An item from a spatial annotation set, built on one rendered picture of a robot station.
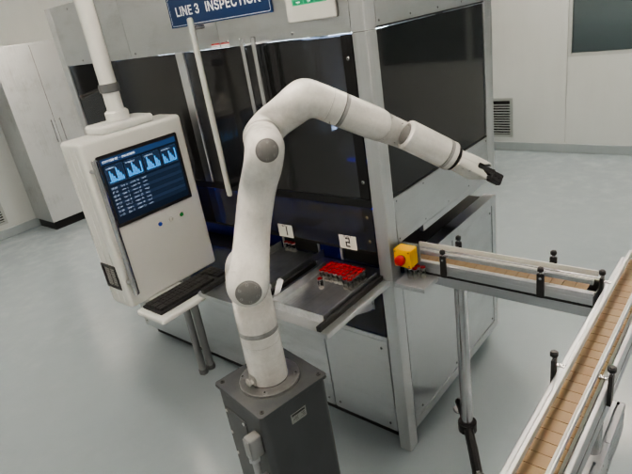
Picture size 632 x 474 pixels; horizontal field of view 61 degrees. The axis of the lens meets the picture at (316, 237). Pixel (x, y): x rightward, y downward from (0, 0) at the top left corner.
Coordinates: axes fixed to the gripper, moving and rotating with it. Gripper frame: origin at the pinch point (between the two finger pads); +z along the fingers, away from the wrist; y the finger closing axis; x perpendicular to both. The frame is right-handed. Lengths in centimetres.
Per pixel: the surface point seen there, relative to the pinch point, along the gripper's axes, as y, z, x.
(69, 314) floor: -312, -109, -160
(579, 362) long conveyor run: 23, 30, -41
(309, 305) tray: -54, -19, -59
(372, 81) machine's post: -34, -35, 20
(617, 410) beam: 3, 73, -52
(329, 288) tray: -61, -12, -51
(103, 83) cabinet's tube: -105, -120, -8
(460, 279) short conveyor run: -38, 27, -30
